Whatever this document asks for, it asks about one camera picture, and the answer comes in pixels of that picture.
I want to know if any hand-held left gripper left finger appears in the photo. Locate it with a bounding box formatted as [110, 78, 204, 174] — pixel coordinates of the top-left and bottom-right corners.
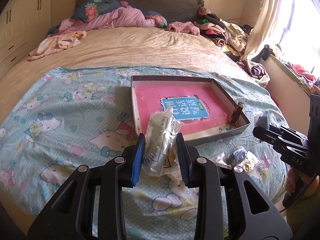
[27, 133, 147, 240]

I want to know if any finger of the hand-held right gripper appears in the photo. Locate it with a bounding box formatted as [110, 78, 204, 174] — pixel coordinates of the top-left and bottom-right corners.
[272, 141, 311, 173]
[252, 114, 308, 152]

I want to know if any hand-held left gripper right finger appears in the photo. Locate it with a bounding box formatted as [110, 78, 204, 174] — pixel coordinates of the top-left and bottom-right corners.
[175, 133, 293, 240]

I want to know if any clear bag with printed label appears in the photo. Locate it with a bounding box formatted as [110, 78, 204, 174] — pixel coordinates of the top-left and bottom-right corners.
[142, 110, 183, 178]

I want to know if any yellow ring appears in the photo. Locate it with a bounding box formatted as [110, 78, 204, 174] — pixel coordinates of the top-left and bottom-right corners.
[240, 155, 263, 175]

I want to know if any grey cardboard box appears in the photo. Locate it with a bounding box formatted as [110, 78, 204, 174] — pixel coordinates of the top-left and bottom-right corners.
[130, 75, 251, 146]

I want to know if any clear bag with dark item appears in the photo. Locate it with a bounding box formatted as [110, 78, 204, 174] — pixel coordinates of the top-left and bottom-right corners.
[216, 149, 250, 168]

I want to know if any person's green clothing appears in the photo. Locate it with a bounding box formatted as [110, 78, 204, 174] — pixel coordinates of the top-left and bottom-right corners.
[286, 177, 320, 233]

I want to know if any woven basket with clothes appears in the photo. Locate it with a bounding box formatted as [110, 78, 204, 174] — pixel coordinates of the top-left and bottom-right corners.
[239, 59, 271, 86]

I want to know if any black clamp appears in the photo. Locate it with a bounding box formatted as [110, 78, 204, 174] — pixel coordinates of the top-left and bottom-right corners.
[261, 44, 273, 61]

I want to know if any cartoon cat printed blanket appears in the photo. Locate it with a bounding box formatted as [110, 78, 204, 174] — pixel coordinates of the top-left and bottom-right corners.
[0, 66, 288, 240]

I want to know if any pile of clothes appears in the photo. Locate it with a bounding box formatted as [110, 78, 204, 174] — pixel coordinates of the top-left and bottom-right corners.
[195, 7, 253, 55]

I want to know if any beige bedspread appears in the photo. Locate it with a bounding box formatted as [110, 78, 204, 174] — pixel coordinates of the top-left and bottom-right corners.
[0, 26, 250, 130]

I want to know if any window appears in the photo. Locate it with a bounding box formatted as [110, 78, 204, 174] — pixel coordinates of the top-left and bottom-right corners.
[275, 0, 320, 63]

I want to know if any cream curtain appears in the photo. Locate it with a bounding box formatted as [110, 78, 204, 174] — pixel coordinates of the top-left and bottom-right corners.
[241, 0, 293, 60]

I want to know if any pink fluffy garment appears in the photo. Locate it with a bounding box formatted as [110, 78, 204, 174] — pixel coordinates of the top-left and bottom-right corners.
[166, 21, 200, 36]

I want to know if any peach patterned garment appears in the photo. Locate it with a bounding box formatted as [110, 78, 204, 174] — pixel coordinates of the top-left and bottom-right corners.
[27, 30, 88, 62]

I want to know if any pink and floral quilt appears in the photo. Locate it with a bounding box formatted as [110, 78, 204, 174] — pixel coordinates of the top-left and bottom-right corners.
[46, 0, 168, 37]

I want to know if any grey quilted headboard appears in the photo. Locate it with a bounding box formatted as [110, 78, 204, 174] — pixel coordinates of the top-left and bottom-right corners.
[75, 0, 205, 24]

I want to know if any cream wardrobe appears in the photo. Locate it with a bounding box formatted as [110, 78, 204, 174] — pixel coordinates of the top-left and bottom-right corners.
[0, 0, 54, 80]

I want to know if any red cable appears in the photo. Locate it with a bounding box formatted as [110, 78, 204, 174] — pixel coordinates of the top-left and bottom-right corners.
[225, 14, 258, 22]

